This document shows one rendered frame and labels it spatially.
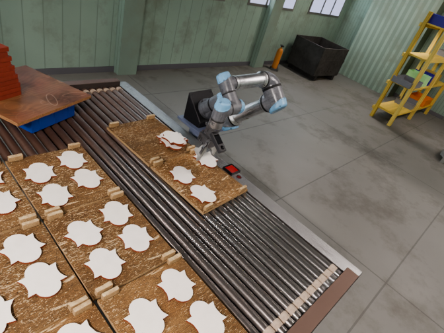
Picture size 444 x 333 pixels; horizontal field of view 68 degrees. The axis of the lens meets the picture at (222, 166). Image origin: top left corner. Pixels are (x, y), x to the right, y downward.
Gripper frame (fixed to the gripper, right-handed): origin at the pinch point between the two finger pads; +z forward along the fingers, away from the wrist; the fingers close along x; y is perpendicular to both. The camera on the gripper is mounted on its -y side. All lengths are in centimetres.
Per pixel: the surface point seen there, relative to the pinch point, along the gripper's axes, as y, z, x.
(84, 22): 326, 65, -94
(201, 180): -7.8, 7.3, 6.5
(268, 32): 307, 54, -464
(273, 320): -81, 2, 35
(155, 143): 31.3, 11.0, 8.9
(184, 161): 9.9, 9.0, 4.6
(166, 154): 19.0, 9.8, 10.3
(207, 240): -39, 6, 30
